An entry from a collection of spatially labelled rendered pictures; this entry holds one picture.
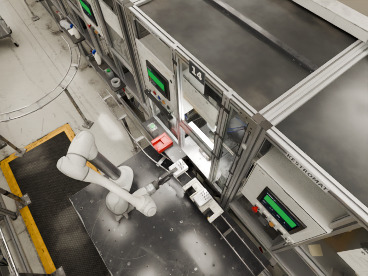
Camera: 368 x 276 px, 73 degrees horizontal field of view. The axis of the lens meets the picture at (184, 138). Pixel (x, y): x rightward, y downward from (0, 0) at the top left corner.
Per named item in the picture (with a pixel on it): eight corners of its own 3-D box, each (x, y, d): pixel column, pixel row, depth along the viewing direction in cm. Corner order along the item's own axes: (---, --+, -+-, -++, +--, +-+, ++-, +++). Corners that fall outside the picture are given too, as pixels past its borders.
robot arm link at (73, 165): (85, 179, 158) (92, 160, 165) (58, 169, 148) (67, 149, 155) (77, 182, 167) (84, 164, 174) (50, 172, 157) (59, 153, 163)
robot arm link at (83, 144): (116, 193, 224) (123, 170, 234) (132, 194, 219) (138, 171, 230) (59, 154, 161) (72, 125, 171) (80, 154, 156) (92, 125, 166)
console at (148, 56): (143, 87, 202) (131, 40, 162) (171, 70, 210) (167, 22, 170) (173, 120, 185) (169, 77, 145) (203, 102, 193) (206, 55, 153)
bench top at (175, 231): (70, 199, 232) (68, 197, 228) (162, 138, 262) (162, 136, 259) (163, 368, 171) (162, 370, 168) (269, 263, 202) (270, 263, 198)
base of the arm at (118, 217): (119, 225, 215) (118, 224, 210) (107, 205, 224) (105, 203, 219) (137, 212, 220) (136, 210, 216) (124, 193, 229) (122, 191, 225)
